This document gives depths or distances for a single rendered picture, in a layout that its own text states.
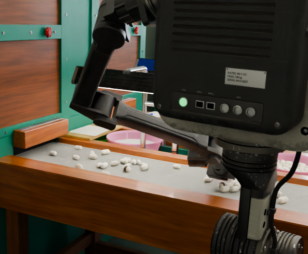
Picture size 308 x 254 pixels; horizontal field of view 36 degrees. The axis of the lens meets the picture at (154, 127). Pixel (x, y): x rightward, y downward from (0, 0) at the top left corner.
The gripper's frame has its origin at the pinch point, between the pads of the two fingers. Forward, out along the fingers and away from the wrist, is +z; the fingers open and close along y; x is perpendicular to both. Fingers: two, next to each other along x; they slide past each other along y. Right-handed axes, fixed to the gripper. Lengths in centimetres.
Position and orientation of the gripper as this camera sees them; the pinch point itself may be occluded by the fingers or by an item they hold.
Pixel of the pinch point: (226, 178)
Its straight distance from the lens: 176.8
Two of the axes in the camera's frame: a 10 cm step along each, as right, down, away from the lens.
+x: -2.8, 8.8, -3.9
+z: 2.9, 4.6, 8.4
